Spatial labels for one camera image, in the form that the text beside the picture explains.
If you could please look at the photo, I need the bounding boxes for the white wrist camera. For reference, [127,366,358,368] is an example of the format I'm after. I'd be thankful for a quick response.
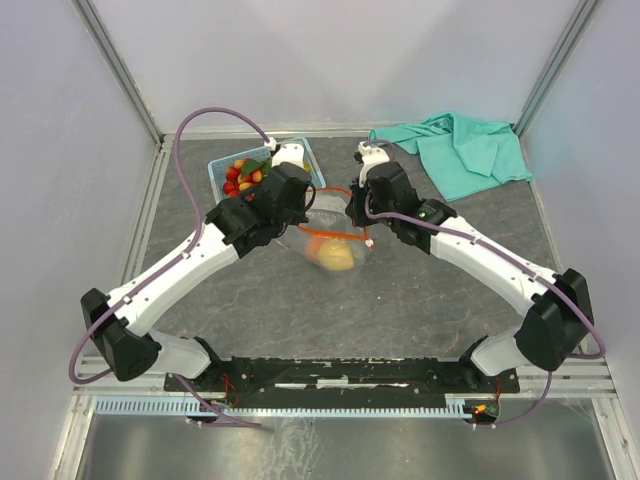
[354,139,394,188]
[263,137,306,170]

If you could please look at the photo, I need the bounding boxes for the light blue cable duct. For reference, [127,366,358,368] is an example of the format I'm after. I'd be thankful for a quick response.
[94,394,488,420]

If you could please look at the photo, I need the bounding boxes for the red strawberries with leaf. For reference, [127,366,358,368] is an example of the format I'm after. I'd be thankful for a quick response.
[222,158,271,197]

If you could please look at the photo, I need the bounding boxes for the teal cloth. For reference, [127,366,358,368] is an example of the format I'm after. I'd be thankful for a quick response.
[369,112,533,202]

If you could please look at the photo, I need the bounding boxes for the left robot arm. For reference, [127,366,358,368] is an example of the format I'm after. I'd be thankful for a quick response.
[80,162,312,390]

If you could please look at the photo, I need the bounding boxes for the light blue plastic basket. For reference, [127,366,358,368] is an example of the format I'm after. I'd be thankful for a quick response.
[208,137,327,203]

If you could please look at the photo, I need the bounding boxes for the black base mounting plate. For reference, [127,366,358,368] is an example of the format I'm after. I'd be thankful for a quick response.
[189,357,520,408]

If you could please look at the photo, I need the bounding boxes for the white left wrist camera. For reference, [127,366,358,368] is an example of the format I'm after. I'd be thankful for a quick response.
[263,137,306,170]

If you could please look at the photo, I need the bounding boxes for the clear orange zip bag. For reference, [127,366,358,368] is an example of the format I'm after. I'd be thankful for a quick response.
[282,187,375,273]

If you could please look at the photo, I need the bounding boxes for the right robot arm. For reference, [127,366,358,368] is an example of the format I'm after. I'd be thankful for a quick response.
[346,160,597,391]

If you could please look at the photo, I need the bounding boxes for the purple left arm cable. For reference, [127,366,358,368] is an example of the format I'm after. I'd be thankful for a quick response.
[67,107,276,386]

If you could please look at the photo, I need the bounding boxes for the yellow lemon fruit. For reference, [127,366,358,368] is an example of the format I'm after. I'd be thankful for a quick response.
[316,239,355,272]

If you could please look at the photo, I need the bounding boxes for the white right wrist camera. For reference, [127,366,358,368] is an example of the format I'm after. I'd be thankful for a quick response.
[354,139,394,188]

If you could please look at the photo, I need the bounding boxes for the orange peach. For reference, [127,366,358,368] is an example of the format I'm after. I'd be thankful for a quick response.
[304,235,327,262]

